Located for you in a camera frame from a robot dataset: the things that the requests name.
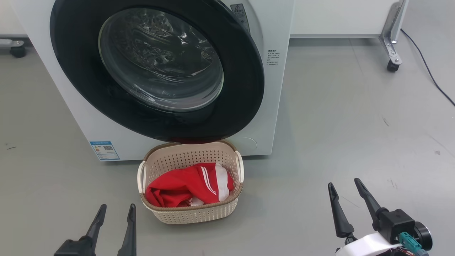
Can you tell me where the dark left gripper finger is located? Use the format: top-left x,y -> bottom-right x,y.
84,203 -> 107,250
117,203 -> 137,256

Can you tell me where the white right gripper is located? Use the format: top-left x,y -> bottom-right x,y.
327,177 -> 402,256

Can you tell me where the red and white garment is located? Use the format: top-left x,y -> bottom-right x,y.
145,162 -> 235,208

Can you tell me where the black round glass washer door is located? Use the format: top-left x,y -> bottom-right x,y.
49,0 -> 266,143

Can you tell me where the cream perforated laundry basket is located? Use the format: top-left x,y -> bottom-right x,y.
137,139 -> 245,225

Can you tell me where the white front-load washing machine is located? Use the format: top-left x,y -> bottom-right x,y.
12,0 -> 296,162

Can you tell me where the blue energy label sticker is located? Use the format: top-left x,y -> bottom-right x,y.
89,141 -> 121,161

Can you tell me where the white partition panel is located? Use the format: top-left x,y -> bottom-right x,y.
290,0 -> 399,39

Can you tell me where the grey warning sticker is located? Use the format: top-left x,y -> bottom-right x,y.
230,3 -> 251,35

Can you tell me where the right teal plug black cable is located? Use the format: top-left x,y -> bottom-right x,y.
398,231 -> 429,256

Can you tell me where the black floor cable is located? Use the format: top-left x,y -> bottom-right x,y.
401,29 -> 455,107

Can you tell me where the metal frame leg with caster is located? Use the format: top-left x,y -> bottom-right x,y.
0,38 -> 26,59
378,0 -> 410,73

